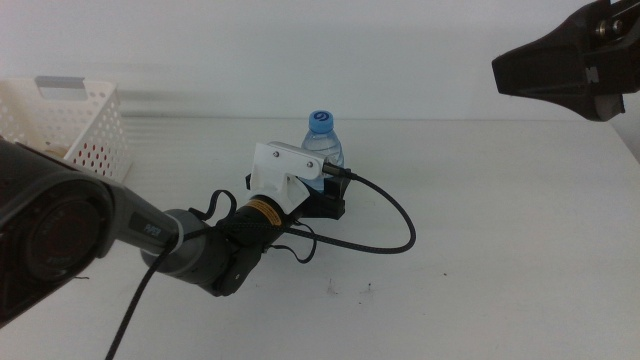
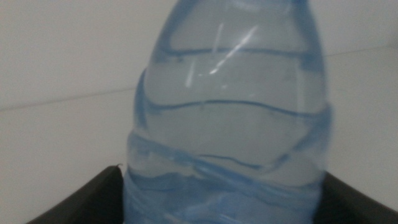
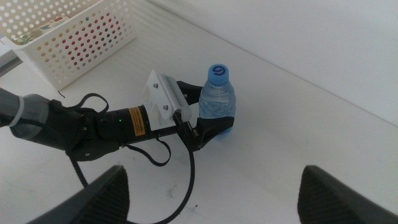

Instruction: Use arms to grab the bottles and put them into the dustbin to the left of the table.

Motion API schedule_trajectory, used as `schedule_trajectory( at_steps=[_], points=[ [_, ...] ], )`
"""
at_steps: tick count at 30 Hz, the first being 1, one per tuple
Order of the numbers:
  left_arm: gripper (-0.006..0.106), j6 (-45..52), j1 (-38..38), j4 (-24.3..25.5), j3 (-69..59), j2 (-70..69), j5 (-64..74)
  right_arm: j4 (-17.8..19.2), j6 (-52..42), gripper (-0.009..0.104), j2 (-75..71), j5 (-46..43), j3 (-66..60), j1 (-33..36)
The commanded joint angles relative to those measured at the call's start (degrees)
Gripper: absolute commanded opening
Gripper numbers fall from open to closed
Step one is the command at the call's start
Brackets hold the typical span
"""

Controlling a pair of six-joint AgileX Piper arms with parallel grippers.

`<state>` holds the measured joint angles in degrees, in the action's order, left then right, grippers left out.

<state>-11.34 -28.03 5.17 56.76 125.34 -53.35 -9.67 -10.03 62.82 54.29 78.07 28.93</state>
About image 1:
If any thin black cable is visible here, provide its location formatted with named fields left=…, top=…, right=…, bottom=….
left=188, top=188, right=319, bottom=265

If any clear water bottle blue cap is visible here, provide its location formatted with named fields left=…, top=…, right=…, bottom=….
left=299, top=109, right=346, bottom=195

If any white perforated plastic basket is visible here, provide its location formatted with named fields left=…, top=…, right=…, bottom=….
left=0, top=75, right=134, bottom=184

